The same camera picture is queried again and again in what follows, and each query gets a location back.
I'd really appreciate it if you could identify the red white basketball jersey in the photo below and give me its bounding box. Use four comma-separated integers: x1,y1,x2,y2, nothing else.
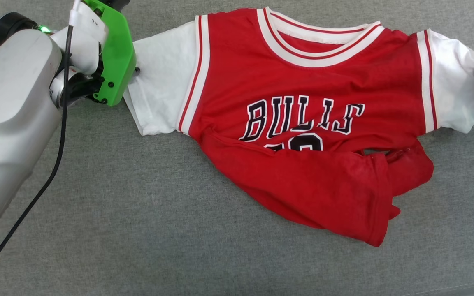
123,6,474,247

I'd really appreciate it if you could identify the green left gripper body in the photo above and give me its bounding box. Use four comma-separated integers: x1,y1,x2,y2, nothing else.
83,0,137,106

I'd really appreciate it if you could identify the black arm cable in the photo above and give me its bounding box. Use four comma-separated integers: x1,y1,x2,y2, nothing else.
0,0,77,266

